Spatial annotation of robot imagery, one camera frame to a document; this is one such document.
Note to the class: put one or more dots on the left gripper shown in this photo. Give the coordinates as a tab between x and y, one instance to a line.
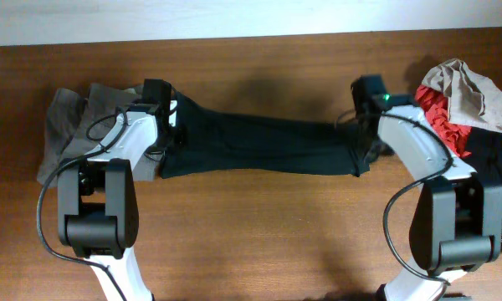
179	141

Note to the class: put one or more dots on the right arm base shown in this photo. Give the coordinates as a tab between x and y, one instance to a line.
380	296

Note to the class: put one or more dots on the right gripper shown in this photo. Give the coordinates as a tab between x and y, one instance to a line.
366	149

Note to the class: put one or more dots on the beige garment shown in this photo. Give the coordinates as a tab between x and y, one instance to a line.
473	99

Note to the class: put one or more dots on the red garment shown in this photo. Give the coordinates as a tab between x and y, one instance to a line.
435	107

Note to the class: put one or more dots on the dark green t-shirt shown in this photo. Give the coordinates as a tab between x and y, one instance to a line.
212	141

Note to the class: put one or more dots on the grey folded trousers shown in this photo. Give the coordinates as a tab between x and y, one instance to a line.
71	116

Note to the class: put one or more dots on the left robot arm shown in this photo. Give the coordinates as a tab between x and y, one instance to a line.
98	216

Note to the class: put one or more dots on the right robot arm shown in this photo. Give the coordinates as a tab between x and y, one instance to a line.
457	223

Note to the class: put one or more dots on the black garment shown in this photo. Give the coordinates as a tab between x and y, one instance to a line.
485	157

